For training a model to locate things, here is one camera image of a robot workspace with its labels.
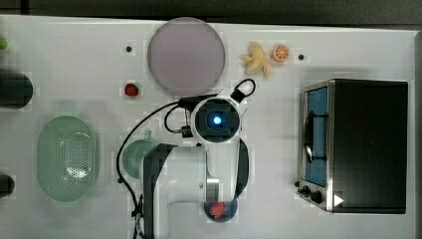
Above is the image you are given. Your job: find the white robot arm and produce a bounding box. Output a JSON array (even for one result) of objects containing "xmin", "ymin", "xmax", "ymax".
[{"xmin": 139, "ymin": 87, "xmax": 253, "ymax": 239}]

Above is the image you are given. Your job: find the green oval strainer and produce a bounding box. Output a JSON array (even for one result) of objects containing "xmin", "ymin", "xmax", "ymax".
[{"xmin": 37, "ymin": 116, "xmax": 97, "ymax": 202}]

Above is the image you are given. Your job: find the grey round plate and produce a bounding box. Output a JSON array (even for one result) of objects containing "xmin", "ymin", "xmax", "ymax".
[{"xmin": 147, "ymin": 17, "xmax": 225, "ymax": 96}]

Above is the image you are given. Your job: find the peeled toy banana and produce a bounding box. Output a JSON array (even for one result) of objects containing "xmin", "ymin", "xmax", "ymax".
[{"xmin": 240, "ymin": 42, "xmax": 271, "ymax": 79}]

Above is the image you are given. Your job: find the green mug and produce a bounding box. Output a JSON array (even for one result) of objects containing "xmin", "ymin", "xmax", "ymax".
[{"xmin": 122, "ymin": 129, "xmax": 156, "ymax": 179}]

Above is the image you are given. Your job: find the small red strawberry toy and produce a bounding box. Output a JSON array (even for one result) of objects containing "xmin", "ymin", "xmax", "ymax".
[{"xmin": 124, "ymin": 83, "xmax": 139, "ymax": 97}]

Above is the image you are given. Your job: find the red fruit in bowl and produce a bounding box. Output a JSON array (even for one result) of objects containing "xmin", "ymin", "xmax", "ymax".
[{"xmin": 208, "ymin": 202, "xmax": 225, "ymax": 220}]

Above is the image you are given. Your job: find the blue bowl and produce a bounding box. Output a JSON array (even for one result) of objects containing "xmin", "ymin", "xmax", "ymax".
[{"xmin": 203, "ymin": 200, "xmax": 238, "ymax": 223}]

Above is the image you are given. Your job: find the orange slice toy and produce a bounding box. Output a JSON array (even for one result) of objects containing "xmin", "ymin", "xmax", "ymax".
[{"xmin": 271, "ymin": 45, "xmax": 290, "ymax": 63}]

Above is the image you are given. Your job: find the black toaster oven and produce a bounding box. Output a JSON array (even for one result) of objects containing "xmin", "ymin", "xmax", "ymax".
[{"xmin": 295, "ymin": 79, "xmax": 408, "ymax": 214}]

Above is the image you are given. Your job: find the black round pan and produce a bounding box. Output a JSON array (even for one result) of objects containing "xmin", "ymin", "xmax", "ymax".
[{"xmin": 0, "ymin": 71, "xmax": 34, "ymax": 110}]

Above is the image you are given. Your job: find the black cylinder cup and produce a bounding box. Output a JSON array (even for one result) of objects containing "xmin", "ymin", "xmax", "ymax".
[{"xmin": 0, "ymin": 174, "xmax": 15, "ymax": 197}]

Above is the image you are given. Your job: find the green cylinder object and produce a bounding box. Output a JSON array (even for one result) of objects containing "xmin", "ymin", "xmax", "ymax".
[{"xmin": 0, "ymin": 38, "xmax": 8, "ymax": 51}]

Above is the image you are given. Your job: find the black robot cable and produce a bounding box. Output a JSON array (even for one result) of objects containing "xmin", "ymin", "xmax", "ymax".
[{"xmin": 115, "ymin": 95, "xmax": 217, "ymax": 239}]

